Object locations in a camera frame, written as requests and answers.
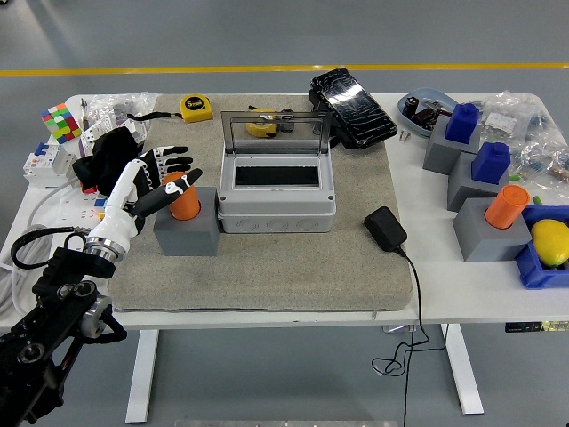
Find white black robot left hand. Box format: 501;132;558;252
86;145;204;251

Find white circuit breaker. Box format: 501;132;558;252
22;141;79;189

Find blue square battery block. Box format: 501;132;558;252
445;102;481;146
470;141;511;185

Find grey-brown mat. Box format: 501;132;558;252
108;92;413;312

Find white power strip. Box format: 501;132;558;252
44;184;112;257

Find yellow square tape measure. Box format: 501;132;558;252
126;94;213;125

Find black cloth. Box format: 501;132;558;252
71;128;144;197

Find large colourful puzzle cube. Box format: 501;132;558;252
39;102;84;145

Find grey block with round hole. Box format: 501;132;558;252
153;186;220;258

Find blue plastic bin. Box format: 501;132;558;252
514;204;569;290

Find grey holder block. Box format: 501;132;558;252
452;197;533;262
446;150;511;213
421;113;484;175

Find black power adapter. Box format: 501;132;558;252
363;205;408;254

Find clear plastic bags with resistors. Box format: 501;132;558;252
477;90;569;192

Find yellow round tape measure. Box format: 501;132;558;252
245;108;281;138

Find yellow lemon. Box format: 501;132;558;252
531;219;569;269

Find grey box with clear lid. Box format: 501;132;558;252
217;109;337;235

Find white table leg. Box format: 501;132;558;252
444;323;485;416
124;329;160;424

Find blue-grey oval dish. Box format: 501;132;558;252
397;87;459;138

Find clear plastic bags with parts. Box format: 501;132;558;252
84;91;159;134

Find black adapter cord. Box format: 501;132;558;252
371;246;445;427

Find brown electronic component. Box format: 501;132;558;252
415;106;442;131

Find orange cylinder battery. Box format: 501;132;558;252
160;172;202;221
484;184;531;230

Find black table control panel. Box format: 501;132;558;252
504;320;569;334

